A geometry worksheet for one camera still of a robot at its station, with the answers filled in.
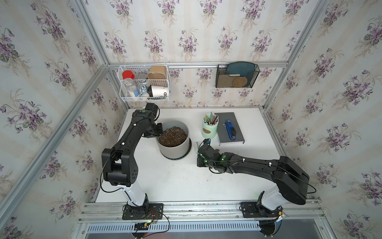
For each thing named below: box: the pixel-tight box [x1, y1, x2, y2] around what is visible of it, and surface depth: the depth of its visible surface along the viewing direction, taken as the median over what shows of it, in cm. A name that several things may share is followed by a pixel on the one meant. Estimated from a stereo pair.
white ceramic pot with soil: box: [155, 119, 190, 159], surface depth 91 cm
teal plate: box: [225, 61, 256, 88], surface depth 93 cm
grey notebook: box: [214, 112, 245, 146], surface depth 101 cm
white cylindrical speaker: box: [147, 85, 169, 98], surface depth 95 cm
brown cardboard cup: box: [147, 65, 167, 80], surface depth 92 cm
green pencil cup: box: [201, 113, 220, 139], surface depth 97 cm
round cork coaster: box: [232, 76, 248, 88], surface depth 98 cm
